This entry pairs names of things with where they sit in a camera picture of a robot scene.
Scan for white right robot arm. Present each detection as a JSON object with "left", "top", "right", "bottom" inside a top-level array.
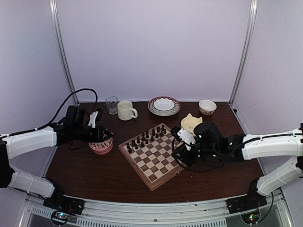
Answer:
[{"left": 170, "top": 122, "right": 303, "bottom": 209}]

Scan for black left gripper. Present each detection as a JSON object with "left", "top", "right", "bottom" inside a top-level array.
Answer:
[{"left": 73, "top": 125, "right": 113, "bottom": 143}]

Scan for right aluminium frame post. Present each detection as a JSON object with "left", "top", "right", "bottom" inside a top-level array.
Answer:
[{"left": 229, "top": 0, "right": 258, "bottom": 106}]

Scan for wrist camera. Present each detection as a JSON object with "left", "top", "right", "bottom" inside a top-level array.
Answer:
[
  {"left": 88, "top": 108, "right": 103, "bottom": 128},
  {"left": 177, "top": 128, "right": 196, "bottom": 151}
]

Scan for pink cat-ear bowl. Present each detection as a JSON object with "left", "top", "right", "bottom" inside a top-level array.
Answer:
[{"left": 89, "top": 138, "right": 113, "bottom": 155}]

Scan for white scalloped bowl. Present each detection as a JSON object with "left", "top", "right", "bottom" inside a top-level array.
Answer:
[{"left": 153, "top": 98, "right": 175, "bottom": 111}]

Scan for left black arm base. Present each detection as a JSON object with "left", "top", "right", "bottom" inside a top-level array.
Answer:
[{"left": 43, "top": 196, "right": 85, "bottom": 215}]

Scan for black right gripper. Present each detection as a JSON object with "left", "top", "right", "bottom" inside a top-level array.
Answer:
[{"left": 171, "top": 138, "right": 219, "bottom": 168}]

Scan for right black cable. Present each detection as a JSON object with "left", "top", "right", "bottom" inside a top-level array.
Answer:
[{"left": 171, "top": 141, "right": 225, "bottom": 173}]

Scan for black cable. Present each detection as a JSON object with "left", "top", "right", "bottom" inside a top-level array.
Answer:
[
  {"left": 171, "top": 141, "right": 225, "bottom": 173},
  {"left": 35, "top": 87, "right": 99, "bottom": 131}
]

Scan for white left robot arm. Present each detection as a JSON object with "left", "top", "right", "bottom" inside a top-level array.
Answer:
[{"left": 0, "top": 105, "right": 113, "bottom": 210}]

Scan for left black cable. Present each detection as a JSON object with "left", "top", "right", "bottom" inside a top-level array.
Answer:
[{"left": 35, "top": 87, "right": 99, "bottom": 131}]

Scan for cream ribbed mug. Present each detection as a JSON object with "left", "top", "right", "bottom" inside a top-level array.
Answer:
[{"left": 117, "top": 100, "right": 138, "bottom": 121}]

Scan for front aluminium rail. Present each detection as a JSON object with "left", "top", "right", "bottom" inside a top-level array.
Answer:
[{"left": 18, "top": 186, "right": 296, "bottom": 227}]

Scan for yellow cat-ear bowl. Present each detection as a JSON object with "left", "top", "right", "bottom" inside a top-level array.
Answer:
[{"left": 180, "top": 113, "right": 203, "bottom": 136}]

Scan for clear drinking glass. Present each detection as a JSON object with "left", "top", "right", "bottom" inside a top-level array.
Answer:
[{"left": 105, "top": 96, "right": 119, "bottom": 115}]

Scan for wooden chess board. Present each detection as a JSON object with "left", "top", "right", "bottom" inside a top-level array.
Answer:
[{"left": 118, "top": 123, "right": 183, "bottom": 191}]

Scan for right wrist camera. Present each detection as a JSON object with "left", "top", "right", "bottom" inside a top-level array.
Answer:
[{"left": 177, "top": 128, "right": 196, "bottom": 151}]

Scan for white floral small bowl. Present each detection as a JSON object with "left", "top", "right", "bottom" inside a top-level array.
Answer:
[{"left": 198, "top": 100, "right": 217, "bottom": 115}]

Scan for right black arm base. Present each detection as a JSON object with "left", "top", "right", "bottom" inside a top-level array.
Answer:
[{"left": 226, "top": 194, "right": 267, "bottom": 214}]

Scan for left aluminium frame post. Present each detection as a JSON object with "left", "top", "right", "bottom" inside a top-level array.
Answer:
[{"left": 49, "top": 0, "right": 76, "bottom": 93}]

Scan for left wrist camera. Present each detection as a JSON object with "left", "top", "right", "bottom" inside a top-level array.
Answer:
[{"left": 88, "top": 108, "right": 103, "bottom": 128}]

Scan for patterned brown rim plate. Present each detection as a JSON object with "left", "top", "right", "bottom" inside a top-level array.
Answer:
[{"left": 148, "top": 96, "right": 181, "bottom": 117}]

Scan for aluminium frame post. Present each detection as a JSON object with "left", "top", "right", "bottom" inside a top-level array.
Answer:
[
  {"left": 49, "top": 0, "right": 76, "bottom": 93},
  {"left": 229, "top": 0, "right": 258, "bottom": 106}
]

